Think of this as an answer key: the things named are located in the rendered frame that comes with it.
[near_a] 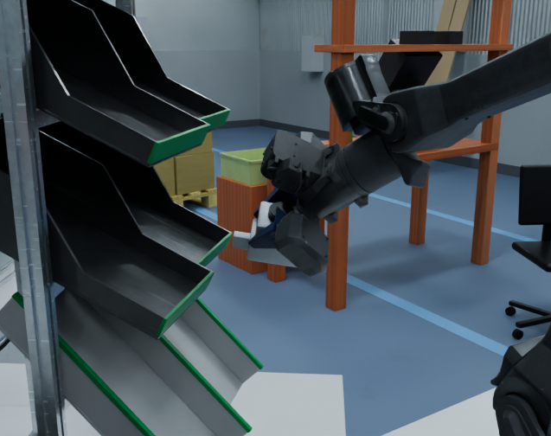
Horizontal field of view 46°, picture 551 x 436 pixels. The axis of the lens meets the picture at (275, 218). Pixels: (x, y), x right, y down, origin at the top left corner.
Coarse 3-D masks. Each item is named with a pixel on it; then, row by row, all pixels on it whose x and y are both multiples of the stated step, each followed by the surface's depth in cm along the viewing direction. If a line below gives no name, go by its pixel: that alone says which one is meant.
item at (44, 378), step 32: (0, 0) 52; (128, 0) 82; (0, 32) 52; (0, 64) 53; (0, 96) 87; (32, 96) 55; (32, 128) 56; (32, 160) 55; (32, 192) 56; (32, 224) 56; (32, 256) 57; (32, 288) 58; (32, 320) 59; (32, 352) 60; (32, 384) 98; (32, 416) 99; (64, 416) 63
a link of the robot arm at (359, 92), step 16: (352, 64) 68; (368, 64) 67; (336, 80) 68; (352, 80) 67; (368, 80) 66; (384, 80) 67; (336, 96) 68; (352, 96) 67; (368, 96) 67; (384, 96) 65; (336, 112) 69; (352, 112) 67; (368, 112) 62; (384, 112) 60; (400, 112) 59; (368, 128) 63; (384, 128) 60; (400, 128) 59
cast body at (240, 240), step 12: (264, 204) 76; (276, 204) 75; (288, 204) 75; (264, 216) 75; (252, 228) 78; (240, 240) 78; (252, 252) 77; (264, 252) 76; (276, 252) 76; (276, 264) 78; (288, 264) 77
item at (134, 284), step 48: (0, 144) 73; (48, 144) 72; (0, 192) 60; (48, 192) 73; (96, 192) 72; (0, 240) 61; (96, 240) 70; (144, 240) 72; (96, 288) 60; (144, 288) 66; (192, 288) 70
